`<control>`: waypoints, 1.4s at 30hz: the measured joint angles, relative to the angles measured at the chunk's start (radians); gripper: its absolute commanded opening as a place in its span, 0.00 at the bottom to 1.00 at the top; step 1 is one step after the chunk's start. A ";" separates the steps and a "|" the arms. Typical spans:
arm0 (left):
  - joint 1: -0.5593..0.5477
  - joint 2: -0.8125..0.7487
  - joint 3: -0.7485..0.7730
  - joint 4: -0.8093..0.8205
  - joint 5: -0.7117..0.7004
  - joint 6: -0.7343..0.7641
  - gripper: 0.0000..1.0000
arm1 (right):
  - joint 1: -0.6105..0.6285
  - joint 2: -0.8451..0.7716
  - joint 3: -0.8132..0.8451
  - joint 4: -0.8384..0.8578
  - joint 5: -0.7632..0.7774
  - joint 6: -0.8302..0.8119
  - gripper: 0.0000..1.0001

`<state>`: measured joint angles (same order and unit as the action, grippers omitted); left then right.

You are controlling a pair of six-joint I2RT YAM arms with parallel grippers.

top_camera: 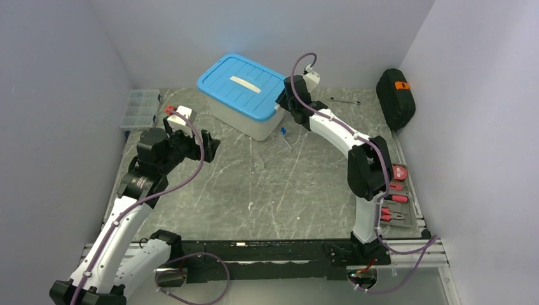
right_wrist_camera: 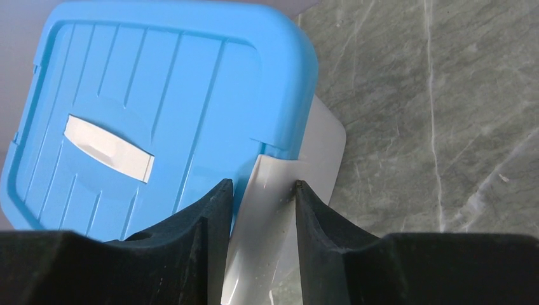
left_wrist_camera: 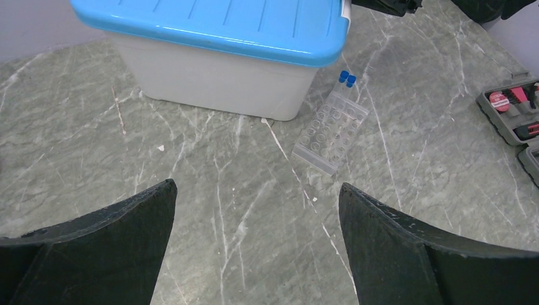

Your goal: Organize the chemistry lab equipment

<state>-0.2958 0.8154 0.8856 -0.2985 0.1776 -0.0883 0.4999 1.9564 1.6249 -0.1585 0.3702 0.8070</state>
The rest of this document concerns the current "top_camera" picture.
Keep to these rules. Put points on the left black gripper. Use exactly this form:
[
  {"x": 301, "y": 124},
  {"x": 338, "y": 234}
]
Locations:
[{"x": 210, "y": 145}]

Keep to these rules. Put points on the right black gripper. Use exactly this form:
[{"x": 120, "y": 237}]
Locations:
[{"x": 281, "y": 100}]

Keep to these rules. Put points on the white plastic bin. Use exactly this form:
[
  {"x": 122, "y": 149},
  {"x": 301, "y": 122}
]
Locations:
[{"x": 244, "y": 120}]

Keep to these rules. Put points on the blue plastic tray lid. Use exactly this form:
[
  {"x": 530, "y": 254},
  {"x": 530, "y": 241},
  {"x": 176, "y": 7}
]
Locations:
[{"x": 243, "y": 85}]

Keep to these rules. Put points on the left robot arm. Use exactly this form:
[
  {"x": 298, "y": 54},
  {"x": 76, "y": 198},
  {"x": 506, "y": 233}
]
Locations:
[{"x": 102, "y": 277}]

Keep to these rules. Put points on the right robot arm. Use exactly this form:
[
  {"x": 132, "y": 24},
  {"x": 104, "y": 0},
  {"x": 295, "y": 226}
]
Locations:
[{"x": 369, "y": 168}]

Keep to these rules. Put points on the silver wrench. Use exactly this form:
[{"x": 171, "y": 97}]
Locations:
[{"x": 345, "y": 101}]

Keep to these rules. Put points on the clear test tube rack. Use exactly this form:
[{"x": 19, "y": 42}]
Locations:
[{"x": 263, "y": 152}]

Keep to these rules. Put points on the clear compartment organizer box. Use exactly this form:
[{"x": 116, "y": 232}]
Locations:
[{"x": 141, "y": 110}]

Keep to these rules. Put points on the black tool case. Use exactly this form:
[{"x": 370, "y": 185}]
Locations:
[{"x": 395, "y": 98}]

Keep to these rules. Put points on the red tape measure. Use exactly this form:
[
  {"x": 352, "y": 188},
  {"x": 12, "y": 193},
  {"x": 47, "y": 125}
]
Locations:
[{"x": 400, "y": 172}]

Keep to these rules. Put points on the red pliers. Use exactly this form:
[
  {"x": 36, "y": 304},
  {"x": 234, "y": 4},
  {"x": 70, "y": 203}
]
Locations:
[{"x": 387, "y": 215}]

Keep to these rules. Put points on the grey tool set tray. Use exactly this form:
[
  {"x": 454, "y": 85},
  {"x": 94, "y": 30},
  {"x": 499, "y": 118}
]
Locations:
[{"x": 406, "y": 209}]

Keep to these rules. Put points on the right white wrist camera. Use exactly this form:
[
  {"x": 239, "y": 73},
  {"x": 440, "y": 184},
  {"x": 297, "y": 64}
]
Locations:
[{"x": 311, "y": 78}]

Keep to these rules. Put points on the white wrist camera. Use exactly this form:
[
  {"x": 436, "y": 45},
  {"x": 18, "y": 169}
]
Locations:
[
  {"x": 177, "y": 117},
  {"x": 311, "y": 78}
]

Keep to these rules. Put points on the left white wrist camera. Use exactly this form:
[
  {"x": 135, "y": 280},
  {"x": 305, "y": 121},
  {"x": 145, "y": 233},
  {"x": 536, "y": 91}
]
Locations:
[{"x": 177, "y": 117}]

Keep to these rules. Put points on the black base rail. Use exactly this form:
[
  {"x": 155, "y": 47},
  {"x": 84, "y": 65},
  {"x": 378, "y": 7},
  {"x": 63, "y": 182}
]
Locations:
[{"x": 332, "y": 259}]

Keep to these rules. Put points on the red handled screwdriver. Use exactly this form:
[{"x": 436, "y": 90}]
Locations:
[{"x": 397, "y": 198}]

